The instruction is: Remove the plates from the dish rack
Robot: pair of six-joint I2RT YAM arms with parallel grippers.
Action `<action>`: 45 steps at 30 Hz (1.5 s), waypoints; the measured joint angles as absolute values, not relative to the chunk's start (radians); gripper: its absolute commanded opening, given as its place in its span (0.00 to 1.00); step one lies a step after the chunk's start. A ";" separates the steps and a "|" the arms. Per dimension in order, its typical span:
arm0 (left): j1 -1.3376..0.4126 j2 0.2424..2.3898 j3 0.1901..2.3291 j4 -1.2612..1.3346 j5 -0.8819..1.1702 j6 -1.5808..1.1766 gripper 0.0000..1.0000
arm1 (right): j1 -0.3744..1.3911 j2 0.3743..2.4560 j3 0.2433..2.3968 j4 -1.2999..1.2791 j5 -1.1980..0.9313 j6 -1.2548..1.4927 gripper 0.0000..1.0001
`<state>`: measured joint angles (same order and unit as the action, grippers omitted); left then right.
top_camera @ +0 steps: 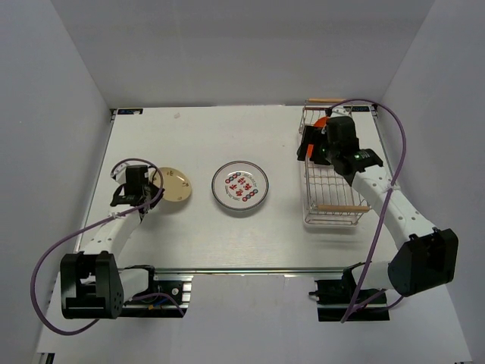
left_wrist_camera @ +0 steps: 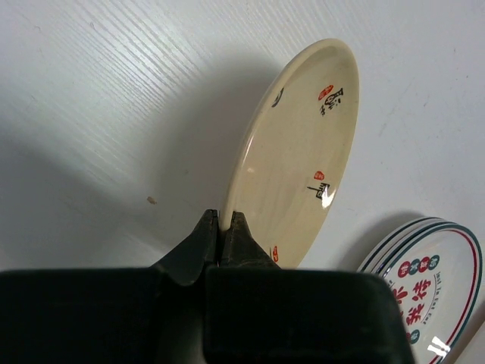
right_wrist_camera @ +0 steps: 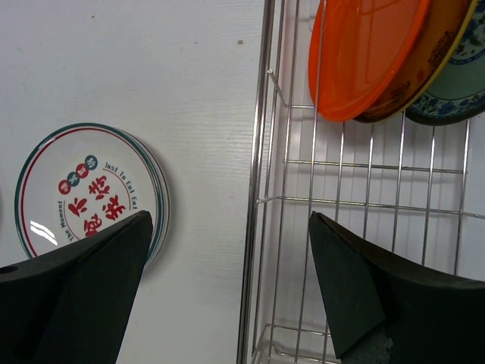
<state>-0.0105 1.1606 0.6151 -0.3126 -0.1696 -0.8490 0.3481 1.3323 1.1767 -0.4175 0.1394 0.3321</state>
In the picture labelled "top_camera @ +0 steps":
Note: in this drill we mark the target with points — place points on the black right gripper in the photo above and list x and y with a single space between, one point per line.
310 133

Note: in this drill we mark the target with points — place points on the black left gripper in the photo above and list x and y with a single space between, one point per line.
156 192

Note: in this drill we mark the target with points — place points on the orange plastic plate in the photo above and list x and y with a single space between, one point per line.
320 123

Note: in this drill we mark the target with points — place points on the cream beige plate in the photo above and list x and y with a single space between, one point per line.
176 185

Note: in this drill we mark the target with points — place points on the white plate red characters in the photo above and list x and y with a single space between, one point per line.
240 186

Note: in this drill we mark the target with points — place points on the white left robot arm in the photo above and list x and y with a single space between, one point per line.
92 286

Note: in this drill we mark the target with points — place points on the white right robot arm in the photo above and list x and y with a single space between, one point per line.
426 255

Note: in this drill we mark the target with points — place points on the metal wire dish rack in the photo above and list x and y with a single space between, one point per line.
315 108

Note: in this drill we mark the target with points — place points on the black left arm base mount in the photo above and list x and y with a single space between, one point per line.
152 294

